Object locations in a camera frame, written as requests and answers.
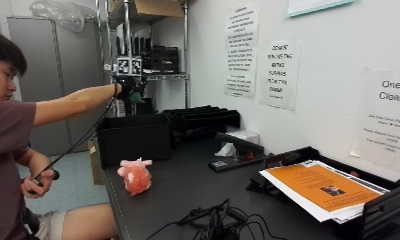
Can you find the white marker cube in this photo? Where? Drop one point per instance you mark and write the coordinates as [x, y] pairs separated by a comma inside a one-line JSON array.
[[128, 66]]

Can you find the black handheld controller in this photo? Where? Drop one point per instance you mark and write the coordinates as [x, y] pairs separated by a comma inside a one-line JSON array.
[[48, 176]]

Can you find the cardboard box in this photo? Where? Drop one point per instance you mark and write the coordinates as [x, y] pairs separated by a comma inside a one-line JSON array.
[[148, 8]]

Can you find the stack of white papers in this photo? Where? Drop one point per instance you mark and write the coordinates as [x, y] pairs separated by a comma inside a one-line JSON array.
[[297, 196]]

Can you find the teal framed board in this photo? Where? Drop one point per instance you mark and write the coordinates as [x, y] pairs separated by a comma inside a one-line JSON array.
[[317, 6]]

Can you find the black fabric bin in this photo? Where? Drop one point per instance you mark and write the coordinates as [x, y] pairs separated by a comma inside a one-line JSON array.
[[133, 138]]

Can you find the brown paper bag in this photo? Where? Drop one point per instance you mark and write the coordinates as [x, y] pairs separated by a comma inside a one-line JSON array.
[[96, 163]]

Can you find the green object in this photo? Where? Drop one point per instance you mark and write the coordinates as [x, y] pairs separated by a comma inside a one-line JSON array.
[[136, 97]]

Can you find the tall white wall notice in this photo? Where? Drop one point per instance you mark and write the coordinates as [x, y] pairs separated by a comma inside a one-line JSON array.
[[240, 50]]

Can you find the orange flyer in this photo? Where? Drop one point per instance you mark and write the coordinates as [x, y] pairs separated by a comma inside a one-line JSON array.
[[327, 187]]

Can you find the clear plastic bag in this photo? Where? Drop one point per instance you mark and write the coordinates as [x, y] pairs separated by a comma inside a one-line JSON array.
[[62, 11]]

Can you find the black document tray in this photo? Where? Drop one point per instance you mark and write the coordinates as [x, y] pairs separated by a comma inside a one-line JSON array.
[[377, 206]]

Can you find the large white wall notice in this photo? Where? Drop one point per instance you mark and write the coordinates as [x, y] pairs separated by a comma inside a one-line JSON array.
[[386, 116]]

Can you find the black paper tray organizer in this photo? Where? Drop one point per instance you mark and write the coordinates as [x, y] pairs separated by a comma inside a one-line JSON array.
[[201, 120]]

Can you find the person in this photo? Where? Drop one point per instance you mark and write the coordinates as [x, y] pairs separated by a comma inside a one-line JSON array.
[[7, 140]]

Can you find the pink plush toy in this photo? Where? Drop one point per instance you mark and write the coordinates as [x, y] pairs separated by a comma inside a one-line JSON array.
[[135, 176]]

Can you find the white tissue box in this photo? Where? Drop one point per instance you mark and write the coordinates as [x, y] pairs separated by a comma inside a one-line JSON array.
[[237, 141]]

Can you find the short white wall notice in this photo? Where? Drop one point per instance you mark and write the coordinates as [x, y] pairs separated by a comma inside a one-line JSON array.
[[280, 75]]

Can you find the black stacked drawers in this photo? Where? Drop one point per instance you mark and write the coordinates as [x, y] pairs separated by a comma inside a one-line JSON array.
[[161, 60]]

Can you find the grey metal cabinet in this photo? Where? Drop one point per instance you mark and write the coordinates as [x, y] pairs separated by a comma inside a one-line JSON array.
[[58, 73]]

